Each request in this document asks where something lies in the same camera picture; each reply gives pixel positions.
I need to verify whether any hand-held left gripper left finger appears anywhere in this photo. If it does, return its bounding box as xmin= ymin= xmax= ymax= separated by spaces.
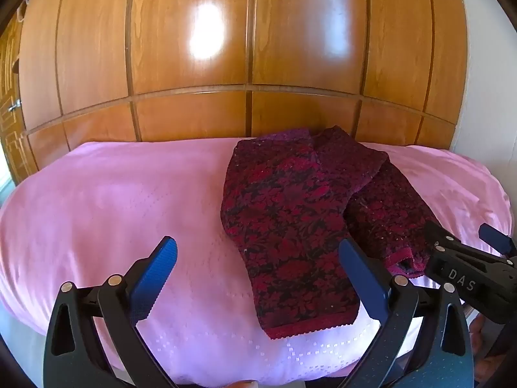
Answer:
xmin=42 ymin=235 xmax=179 ymax=388

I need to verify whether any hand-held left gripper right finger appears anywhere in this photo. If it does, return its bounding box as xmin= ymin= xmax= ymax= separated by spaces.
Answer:
xmin=338 ymin=238 xmax=476 ymax=388

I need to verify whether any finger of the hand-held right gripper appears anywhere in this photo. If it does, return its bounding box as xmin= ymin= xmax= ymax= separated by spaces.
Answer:
xmin=423 ymin=219 xmax=464 ymax=258
xmin=478 ymin=222 xmax=517 ymax=257

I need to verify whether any red floral knitted sweater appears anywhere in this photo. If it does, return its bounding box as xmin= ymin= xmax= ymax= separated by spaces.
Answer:
xmin=220 ymin=126 xmax=439 ymax=340

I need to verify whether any pink bed sheet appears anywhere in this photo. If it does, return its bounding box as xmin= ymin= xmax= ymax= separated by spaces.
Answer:
xmin=0 ymin=137 xmax=517 ymax=388

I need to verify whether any carved wooden door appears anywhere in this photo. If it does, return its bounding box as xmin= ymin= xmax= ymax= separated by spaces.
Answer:
xmin=0 ymin=6 xmax=26 ymax=189

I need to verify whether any wooden wardrobe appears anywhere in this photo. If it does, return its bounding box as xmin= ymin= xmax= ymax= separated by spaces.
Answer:
xmin=16 ymin=0 xmax=470 ymax=183

